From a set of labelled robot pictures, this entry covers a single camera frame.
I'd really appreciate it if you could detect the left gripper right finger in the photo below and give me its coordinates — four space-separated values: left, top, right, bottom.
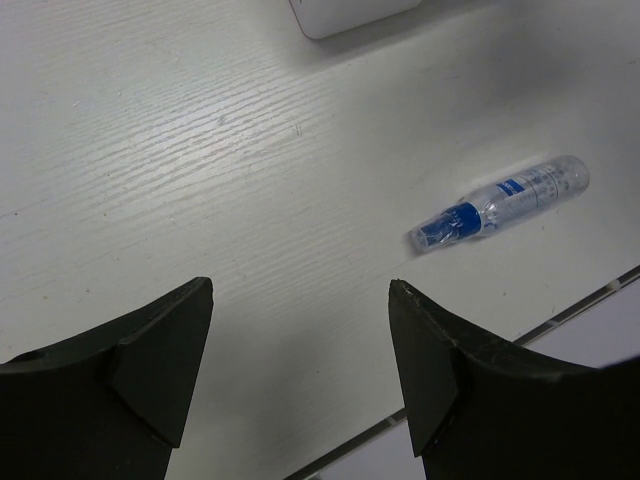
388 280 639 479

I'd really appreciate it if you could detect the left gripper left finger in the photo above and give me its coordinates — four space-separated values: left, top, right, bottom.
1 277 214 479

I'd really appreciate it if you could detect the blue clear spray bottle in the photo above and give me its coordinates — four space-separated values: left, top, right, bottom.
409 155 590 254

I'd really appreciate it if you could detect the left white compartment organizer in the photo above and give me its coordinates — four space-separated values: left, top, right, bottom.
289 0 422 40

